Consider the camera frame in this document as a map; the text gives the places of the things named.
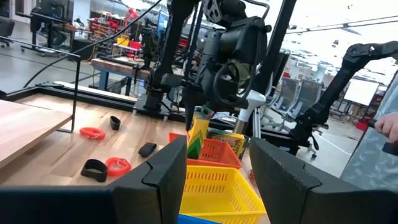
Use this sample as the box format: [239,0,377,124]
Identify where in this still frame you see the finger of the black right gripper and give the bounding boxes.
[182,88,200,132]

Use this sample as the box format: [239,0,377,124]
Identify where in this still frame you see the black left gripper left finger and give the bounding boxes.
[0,135,188,224]

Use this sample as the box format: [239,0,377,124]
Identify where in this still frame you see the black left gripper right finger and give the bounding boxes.
[249,136,398,224]

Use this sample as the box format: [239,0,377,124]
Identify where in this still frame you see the yellow green crayon box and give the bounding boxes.
[187,105,215,160]
[206,129,247,160]

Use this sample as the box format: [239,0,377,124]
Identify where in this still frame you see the orange spiral coil bracelet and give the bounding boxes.
[104,156,132,178]
[79,126,106,141]

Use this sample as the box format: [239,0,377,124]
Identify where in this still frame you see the grey mesh office chair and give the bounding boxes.
[287,79,323,121]
[269,77,302,131]

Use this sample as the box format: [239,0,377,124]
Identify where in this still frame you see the blue plastic basket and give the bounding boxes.
[177,213,220,224]

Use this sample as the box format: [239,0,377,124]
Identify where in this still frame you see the orange plastic basket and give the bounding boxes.
[168,132,243,170]

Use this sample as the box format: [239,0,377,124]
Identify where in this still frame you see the white light bulb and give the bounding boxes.
[233,89,267,135]

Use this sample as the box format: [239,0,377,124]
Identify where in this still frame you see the yellow plastic basket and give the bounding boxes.
[179,164,267,224]

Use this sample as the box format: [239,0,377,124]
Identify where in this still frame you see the wooden workbench blue legs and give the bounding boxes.
[90,57,185,97]

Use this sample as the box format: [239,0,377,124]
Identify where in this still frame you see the person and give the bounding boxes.
[340,70,398,191]

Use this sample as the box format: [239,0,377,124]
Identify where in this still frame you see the person's hand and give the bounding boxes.
[374,111,398,144]

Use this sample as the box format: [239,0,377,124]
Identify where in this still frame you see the red parts bin rack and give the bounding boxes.
[88,9,144,60]

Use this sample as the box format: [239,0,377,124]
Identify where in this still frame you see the white board panel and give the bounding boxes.
[343,78,381,107]

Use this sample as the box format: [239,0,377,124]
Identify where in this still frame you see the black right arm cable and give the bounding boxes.
[212,27,259,108]

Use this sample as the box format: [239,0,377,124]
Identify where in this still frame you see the black aluminium rig frame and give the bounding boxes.
[0,0,298,138]

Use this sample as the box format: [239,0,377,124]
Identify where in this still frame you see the black power cable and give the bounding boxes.
[23,0,163,88]

